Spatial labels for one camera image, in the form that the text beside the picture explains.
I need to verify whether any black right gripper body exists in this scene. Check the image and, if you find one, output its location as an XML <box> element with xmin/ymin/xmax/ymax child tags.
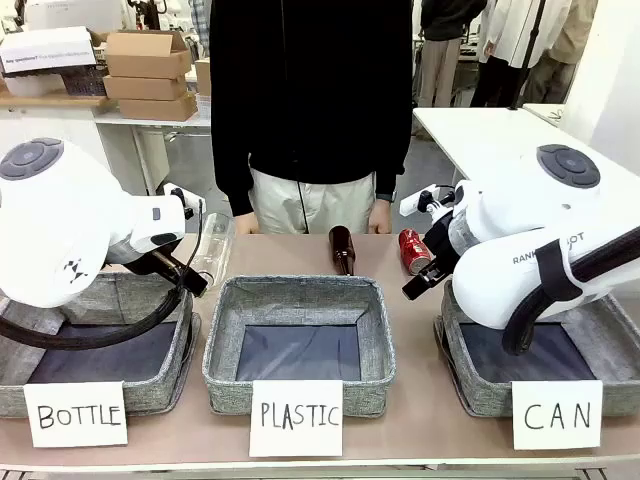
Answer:
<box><xmin>423</xmin><ymin>213</ymin><xmax>462</xmax><ymax>275</ymax></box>

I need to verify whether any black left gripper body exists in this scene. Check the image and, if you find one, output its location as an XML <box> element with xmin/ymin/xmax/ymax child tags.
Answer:
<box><xmin>148</xmin><ymin>248</ymin><xmax>210</xmax><ymax>298</ymax></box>

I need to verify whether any red soda can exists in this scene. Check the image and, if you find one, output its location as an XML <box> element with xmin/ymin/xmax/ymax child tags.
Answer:
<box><xmin>397</xmin><ymin>228</ymin><xmax>433</xmax><ymax>277</ymax></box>

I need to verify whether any large clear plastic bottle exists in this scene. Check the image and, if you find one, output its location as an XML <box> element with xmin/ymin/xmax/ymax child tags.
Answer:
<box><xmin>191</xmin><ymin>212</ymin><xmax>237</xmax><ymax>290</ymax></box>

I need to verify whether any brown glass bottle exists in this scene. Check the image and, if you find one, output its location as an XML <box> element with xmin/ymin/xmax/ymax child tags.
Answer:
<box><xmin>328</xmin><ymin>225</ymin><xmax>357</xmax><ymax>277</ymax></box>

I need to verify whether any person's right forearm black sleeve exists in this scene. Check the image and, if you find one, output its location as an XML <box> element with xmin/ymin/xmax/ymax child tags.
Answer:
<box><xmin>210</xmin><ymin>119</ymin><xmax>257</xmax><ymax>219</ymax></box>

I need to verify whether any person's left forearm black sleeve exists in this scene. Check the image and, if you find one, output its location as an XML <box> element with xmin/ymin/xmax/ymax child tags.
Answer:
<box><xmin>374</xmin><ymin>119</ymin><xmax>412</xmax><ymax>202</ymax></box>

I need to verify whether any grey fabric basket bottle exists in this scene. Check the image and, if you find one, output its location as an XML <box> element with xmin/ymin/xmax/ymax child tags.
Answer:
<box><xmin>0</xmin><ymin>271</ymin><xmax>202</xmax><ymax>420</ymax></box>

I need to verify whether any grey fabric basket can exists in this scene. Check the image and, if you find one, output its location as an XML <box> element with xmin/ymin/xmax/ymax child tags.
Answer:
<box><xmin>433</xmin><ymin>279</ymin><xmax>640</xmax><ymax>419</ymax></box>

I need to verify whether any grey fabric basket plastic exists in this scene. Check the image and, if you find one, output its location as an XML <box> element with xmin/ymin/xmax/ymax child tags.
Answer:
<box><xmin>202</xmin><ymin>274</ymin><xmax>399</xmax><ymax>417</ymax></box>

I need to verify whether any white paper label CAN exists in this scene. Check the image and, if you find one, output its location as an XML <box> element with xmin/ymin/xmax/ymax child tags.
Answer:
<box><xmin>510</xmin><ymin>380</ymin><xmax>604</xmax><ymax>451</ymax></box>

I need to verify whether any person's left hand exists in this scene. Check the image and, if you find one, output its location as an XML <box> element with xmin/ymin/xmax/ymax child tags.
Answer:
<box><xmin>368</xmin><ymin>199</ymin><xmax>393</xmax><ymax>236</ymax></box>

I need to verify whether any white desk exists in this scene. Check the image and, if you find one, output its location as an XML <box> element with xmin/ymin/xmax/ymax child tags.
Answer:
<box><xmin>93</xmin><ymin>110</ymin><xmax>213</xmax><ymax>197</ymax></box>

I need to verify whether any flat closed cardboard box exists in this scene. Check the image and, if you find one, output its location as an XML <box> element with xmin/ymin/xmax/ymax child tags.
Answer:
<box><xmin>102</xmin><ymin>74</ymin><xmax>189</xmax><ymax>102</ymax></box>
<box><xmin>117</xmin><ymin>93</ymin><xmax>199</xmax><ymax>123</ymax></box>

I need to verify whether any white paper label BOTTLE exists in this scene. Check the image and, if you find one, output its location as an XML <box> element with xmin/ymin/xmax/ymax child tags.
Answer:
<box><xmin>22</xmin><ymin>381</ymin><xmax>130</xmax><ymax>449</ymax></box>

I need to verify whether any white paper label PLASTIC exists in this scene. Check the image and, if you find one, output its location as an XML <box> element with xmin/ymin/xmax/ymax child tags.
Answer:
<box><xmin>248</xmin><ymin>379</ymin><xmax>345</xmax><ymax>458</ymax></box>

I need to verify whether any bystander in dark top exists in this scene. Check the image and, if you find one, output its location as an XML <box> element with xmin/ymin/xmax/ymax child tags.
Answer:
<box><xmin>416</xmin><ymin>0</ymin><xmax>488</xmax><ymax>109</ymax></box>

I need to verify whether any small cardboard box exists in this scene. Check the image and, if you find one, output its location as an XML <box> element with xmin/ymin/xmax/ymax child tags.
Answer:
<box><xmin>194</xmin><ymin>58</ymin><xmax>213</xmax><ymax>97</ymax></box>

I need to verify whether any bystander in white coat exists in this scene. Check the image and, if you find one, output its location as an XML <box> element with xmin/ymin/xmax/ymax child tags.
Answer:
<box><xmin>469</xmin><ymin>0</ymin><xmax>572</xmax><ymax>109</ymax></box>

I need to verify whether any wooden shelf board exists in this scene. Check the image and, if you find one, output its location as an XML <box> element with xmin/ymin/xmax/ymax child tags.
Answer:
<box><xmin>0</xmin><ymin>91</ymin><xmax>110</xmax><ymax>109</ymax></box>

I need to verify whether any person in black sweater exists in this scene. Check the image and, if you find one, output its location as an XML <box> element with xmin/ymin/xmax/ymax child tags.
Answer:
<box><xmin>209</xmin><ymin>0</ymin><xmax>414</xmax><ymax>236</ymax></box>

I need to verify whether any open cardboard box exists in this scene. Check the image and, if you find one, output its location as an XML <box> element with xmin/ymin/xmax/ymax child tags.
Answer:
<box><xmin>104</xmin><ymin>30</ymin><xmax>194</xmax><ymax>80</ymax></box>

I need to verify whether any bystander in beige clothes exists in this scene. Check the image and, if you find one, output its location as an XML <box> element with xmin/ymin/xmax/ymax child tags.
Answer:
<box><xmin>524</xmin><ymin>0</ymin><xmax>600</xmax><ymax>106</ymax></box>

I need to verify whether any white printed carton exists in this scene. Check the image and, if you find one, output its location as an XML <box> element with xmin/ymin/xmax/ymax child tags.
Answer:
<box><xmin>0</xmin><ymin>26</ymin><xmax>99</xmax><ymax>77</ymax></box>

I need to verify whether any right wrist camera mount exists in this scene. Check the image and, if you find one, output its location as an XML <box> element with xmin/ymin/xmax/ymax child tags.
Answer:
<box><xmin>399</xmin><ymin>184</ymin><xmax>457</xmax><ymax>218</ymax></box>

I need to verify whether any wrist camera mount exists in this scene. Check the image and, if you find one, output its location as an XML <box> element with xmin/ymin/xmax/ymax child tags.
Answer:
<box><xmin>399</xmin><ymin>184</ymin><xmax>457</xmax><ymax>218</ymax></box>
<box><xmin>161</xmin><ymin>182</ymin><xmax>195</xmax><ymax>222</ymax></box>

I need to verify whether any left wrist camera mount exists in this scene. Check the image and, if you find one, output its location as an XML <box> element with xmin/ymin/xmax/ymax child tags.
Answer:
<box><xmin>161</xmin><ymin>182</ymin><xmax>195</xmax><ymax>222</ymax></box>

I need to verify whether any right arm black cable sleeve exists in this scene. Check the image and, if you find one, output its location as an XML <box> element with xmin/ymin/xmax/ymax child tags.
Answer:
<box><xmin>501</xmin><ymin>226</ymin><xmax>640</xmax><ymax>357</ymax></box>

